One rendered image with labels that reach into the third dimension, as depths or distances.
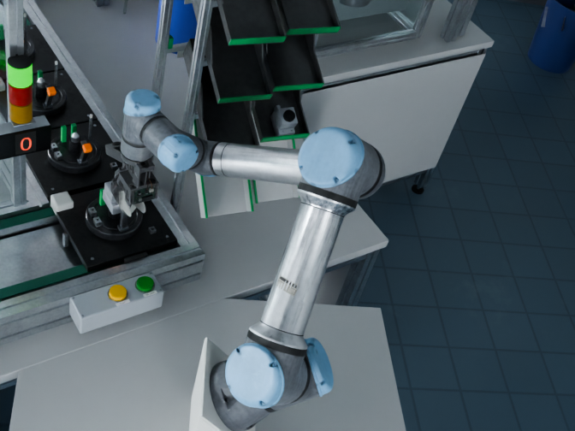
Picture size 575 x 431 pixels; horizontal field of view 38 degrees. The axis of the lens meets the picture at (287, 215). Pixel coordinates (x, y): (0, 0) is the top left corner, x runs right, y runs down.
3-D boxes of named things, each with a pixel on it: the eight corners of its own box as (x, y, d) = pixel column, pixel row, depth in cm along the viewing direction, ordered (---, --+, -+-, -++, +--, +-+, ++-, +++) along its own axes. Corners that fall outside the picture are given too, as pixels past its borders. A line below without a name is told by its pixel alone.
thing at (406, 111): (426, 192, 395) (494, 40, 336) (223, 258, 340) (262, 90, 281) (346, 106, 431) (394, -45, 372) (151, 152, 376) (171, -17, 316)
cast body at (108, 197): (128, 210, 207) (131, 191, 202) (112, 215, 204) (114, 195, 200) (115, 188, 211) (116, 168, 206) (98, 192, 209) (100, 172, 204)
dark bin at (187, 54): (257, 150, 208) (266, 138, 201) (207, 156, 203) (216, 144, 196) (231, 50, 215) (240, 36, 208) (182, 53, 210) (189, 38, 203)
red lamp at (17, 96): (36, 103, 184) (35, 86, 181) (13, 108, 182) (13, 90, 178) (27, 91, 187) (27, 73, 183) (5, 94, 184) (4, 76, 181)
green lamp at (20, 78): (35, 85, 181) (35, 67, 177) (13, 90, 178) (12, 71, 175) (27, 72, 183) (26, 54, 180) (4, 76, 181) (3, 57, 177)
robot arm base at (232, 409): (246, 446, 173) (287, 433, 170) (205, 405, 165) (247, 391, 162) (252, 388, 185) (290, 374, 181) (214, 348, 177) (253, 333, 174)
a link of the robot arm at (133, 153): (115, 129, 183) (150, 122, 187) (114, 145, 186) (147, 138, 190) (130, 151, 179) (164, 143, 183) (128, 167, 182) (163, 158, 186)
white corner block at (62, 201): (74, 213, 213) (74, 202, 210) (56, 217, 210) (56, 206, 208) (67, 201, 215) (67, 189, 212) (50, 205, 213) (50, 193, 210)
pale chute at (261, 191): (294, 197, 228) (301, 197, 224) (250, 203, 223) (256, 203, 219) (282, 94, 226) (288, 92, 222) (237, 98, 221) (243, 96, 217)
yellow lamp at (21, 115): (36, 121, 188) (36, 104, 184) (14, 126, 185) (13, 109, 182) (27, 108, 190) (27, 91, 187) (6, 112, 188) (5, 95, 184)
